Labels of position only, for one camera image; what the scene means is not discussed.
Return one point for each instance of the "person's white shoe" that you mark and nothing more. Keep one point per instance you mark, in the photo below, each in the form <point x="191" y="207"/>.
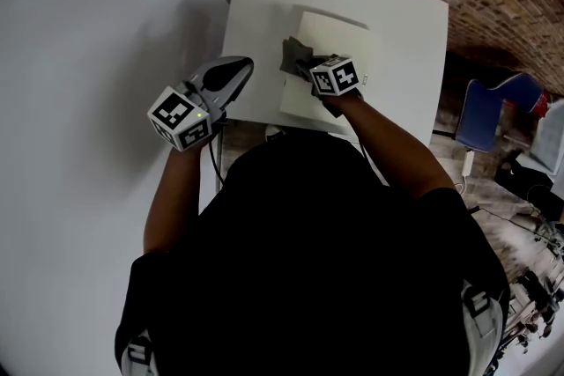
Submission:
<point x="272" y="130"/>

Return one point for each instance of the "pale yellow board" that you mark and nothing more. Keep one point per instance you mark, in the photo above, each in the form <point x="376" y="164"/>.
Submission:
<point x="343" y="39"/>

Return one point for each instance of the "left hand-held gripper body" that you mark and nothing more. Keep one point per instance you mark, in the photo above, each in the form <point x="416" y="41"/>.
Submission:
<point x="178" y="119"/>

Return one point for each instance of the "black and white equipment pile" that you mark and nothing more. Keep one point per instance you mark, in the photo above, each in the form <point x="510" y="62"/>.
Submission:
<point x="537" y="290"/>

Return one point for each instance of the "blue chair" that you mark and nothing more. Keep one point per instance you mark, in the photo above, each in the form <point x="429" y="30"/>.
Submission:
<point x="480" y="114"/>

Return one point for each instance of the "white table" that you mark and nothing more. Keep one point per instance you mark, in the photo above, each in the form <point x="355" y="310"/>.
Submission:
<point x="405" y="35"/>

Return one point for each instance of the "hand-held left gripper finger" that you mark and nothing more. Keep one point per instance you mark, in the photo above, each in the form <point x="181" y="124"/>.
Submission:
<point x="202" y="70"/>
<point x="229" y="90"/>

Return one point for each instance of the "white power adapter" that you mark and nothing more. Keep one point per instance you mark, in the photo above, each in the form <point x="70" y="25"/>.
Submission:
<point x="468" y="163"/>

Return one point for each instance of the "black office chair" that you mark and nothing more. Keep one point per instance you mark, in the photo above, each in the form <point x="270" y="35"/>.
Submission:
<point x="542" y="200"/>

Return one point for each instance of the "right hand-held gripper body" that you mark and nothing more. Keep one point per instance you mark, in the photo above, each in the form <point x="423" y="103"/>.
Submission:
<point x="335" y="77"/>

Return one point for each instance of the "person's right forearm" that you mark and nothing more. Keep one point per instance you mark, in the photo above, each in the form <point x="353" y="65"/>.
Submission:
<point x="388" y="136"/>

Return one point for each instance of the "person's left forearm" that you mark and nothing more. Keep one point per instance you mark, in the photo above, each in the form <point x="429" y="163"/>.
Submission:
<point x="172" y="198"/>

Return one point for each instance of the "person's black shirt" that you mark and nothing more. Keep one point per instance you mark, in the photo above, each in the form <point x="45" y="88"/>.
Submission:
<point x="308" y="277"/>

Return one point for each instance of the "grey fabric chair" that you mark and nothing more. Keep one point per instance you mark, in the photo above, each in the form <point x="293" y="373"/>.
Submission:
<point x="551" y="136"/>

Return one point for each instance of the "red crate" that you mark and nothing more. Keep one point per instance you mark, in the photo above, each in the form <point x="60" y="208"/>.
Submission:
<point x="543" y="103"/>

